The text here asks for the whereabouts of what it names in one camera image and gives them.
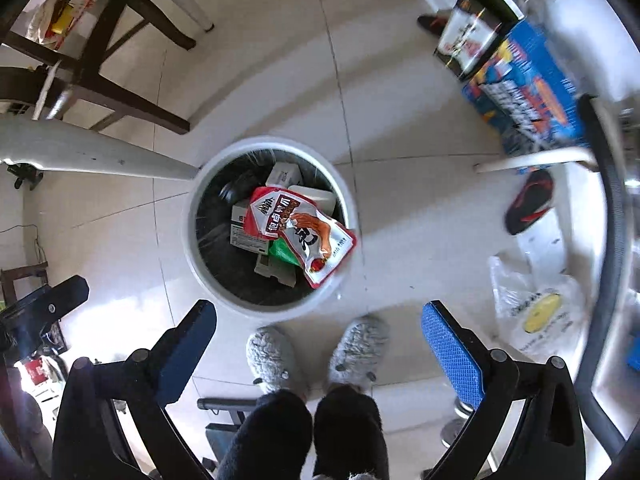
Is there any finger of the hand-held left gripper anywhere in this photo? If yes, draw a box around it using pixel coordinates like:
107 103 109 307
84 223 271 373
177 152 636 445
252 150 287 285
0 275 90 333

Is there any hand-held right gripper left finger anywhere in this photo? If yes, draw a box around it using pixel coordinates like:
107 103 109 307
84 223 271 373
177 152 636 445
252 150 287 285
52 299 218 480

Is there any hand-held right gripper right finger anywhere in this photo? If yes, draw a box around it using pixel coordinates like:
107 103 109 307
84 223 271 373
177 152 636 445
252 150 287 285
421 300 586 480

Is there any white round trash bin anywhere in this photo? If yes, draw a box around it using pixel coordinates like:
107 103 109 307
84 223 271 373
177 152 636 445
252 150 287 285
182 135 360 318

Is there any white blue medicine box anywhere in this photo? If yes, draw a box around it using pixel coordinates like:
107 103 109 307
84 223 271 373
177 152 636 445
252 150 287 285
230 200 271 256

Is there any black round lid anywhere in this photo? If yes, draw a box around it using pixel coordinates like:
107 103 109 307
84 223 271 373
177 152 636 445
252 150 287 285
217 180 246 206

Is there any red white snack packet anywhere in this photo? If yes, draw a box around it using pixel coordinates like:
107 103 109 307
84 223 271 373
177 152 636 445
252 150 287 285
243 186 357 289

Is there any long white toothpaste box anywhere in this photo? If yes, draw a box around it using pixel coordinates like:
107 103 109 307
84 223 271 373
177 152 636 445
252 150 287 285
287 184 336 216

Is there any red white box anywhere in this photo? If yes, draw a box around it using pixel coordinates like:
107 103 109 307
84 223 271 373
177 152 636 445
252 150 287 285
17 357 68 401

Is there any brown wooden stool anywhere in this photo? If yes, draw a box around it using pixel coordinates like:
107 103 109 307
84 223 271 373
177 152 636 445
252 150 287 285
0 260 48 306

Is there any person's left grey slipper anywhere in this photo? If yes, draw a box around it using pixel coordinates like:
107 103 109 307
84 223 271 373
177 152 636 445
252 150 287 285
245 326 308 396

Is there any person's grey slipper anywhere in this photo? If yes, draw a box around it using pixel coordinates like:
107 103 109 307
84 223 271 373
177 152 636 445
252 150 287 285
327 314 391 393
245 326 308 396

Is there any person's right grey slipper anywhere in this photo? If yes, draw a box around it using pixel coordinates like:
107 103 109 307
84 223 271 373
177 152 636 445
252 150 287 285
327 314 391 393

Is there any white plastic bag yellow print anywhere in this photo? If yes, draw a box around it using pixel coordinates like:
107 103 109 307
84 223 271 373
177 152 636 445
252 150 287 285
487 255 586 361

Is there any person's left leg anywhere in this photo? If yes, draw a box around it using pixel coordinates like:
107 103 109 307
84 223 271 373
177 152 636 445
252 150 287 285
217 389 315 480

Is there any person's leg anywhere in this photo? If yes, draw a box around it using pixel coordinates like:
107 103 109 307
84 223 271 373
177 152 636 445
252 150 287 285
312 384 391 480
217 389 315 480

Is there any person's right leg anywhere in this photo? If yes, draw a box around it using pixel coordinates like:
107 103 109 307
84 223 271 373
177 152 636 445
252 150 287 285
312 384 391 480

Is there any white table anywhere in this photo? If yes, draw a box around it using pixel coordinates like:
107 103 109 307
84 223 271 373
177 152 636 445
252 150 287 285
0 0 216 181

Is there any black red sandal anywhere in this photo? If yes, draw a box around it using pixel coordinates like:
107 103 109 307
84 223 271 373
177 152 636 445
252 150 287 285
502 167 556 236
416 14 451 38

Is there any dark wooden chair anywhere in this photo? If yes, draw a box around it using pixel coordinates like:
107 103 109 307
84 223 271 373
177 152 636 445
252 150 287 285
0 0 198 136

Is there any blue printed box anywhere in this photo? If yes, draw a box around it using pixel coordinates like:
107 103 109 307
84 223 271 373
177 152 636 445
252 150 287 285
460 20 593 153

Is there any white bag with yellow item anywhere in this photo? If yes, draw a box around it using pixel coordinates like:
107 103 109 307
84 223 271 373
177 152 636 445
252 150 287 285
25 0 96 53

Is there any black white gold box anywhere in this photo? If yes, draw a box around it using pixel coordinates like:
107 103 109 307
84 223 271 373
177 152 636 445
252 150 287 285
432 0 521 81

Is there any black cable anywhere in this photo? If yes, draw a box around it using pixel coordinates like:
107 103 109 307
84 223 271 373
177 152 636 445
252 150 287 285
0 222 48 266

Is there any black metal frame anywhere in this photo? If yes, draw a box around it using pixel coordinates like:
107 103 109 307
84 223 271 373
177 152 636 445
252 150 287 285
197 396 261 463

